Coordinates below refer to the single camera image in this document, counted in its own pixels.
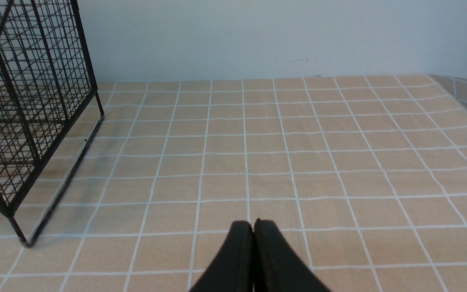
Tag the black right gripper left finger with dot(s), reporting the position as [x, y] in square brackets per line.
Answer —
[230, 269]

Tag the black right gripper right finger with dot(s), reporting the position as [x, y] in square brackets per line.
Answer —
[277, 268]

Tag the beige checkered tablecloth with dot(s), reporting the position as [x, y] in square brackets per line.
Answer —
[366, 176]

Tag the black wire mesh shelf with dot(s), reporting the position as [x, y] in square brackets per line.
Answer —
[46, 82]

